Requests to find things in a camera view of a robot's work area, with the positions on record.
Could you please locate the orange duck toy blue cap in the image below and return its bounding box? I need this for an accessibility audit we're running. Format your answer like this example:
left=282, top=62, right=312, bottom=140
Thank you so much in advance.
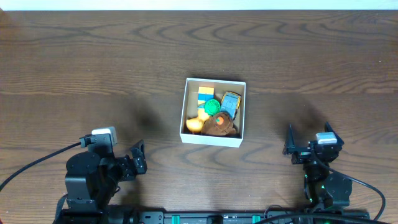
left=186, top=104, right=211, bottom=133

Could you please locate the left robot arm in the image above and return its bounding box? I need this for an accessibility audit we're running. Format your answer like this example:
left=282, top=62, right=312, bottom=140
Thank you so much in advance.
left=54, top=134, right=147, bottom=224

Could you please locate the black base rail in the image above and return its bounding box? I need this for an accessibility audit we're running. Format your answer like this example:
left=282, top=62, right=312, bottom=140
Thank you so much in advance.
left=54, top=206, right=371, bottom=224

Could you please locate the white cardboard box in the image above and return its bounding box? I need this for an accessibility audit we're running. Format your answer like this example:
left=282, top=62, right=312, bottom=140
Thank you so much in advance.
left=179, top=78, right=246, bottom=147

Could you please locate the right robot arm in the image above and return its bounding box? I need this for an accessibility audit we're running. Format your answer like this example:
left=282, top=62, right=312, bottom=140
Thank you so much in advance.
left=282, top=123, right=353, bottom=212

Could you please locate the brown plush toy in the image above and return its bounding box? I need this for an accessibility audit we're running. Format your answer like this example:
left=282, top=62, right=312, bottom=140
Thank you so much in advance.
left=201, top=112, right=237, bottom=136

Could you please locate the multicolour puzzle cube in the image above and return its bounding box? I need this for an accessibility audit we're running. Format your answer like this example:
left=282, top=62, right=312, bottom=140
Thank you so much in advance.
left=197, top=86, right=215, bottom=105

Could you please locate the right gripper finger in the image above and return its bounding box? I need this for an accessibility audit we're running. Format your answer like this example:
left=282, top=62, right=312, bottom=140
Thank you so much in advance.
left=283, top=124, right=295, bottom=154
left=324, top=122, right=344, bottom=145

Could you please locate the yellow grey toy truck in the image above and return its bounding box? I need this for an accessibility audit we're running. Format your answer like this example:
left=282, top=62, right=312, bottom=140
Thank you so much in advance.
left=220, top=91, right=241, bottom=120

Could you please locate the green round toy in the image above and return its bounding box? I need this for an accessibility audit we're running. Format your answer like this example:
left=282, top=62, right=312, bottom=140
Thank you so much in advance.
left=204, top=98, right=221, bottom=116

